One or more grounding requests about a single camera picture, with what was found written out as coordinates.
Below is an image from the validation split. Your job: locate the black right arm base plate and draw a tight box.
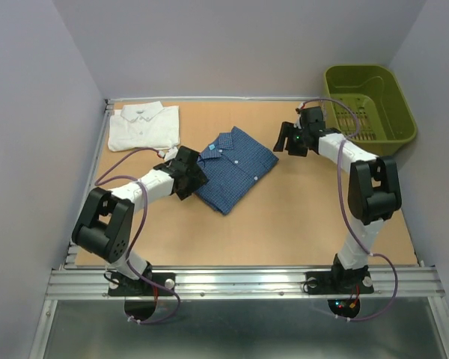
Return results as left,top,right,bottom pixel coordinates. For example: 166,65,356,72
302,270,374,296

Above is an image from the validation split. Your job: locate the green plastic basket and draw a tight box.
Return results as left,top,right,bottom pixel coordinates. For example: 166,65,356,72
321,64,418,156

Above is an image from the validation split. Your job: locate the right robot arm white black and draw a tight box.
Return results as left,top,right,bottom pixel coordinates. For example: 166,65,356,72
273,105,402,295

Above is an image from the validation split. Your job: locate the aluminium mounting rail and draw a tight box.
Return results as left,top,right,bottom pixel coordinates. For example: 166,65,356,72
46,266,445,301

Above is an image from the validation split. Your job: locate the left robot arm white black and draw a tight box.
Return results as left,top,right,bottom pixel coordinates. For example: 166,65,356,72
71,146,208,295

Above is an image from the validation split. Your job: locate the blue checkered long sleeve shirt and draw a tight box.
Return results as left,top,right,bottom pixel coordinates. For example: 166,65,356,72
196,126,278,215

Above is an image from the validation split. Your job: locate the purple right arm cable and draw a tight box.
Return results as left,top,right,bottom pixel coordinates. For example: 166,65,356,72
295,99,400,323

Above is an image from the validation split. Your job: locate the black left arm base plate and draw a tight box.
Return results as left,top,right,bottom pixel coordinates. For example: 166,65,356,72
103,270,172,297

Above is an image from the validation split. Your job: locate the white shirt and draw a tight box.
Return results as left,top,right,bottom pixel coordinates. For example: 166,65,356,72
108,101,180,152

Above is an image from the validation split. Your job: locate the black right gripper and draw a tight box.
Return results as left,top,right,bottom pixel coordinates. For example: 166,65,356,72
271,121,308,156

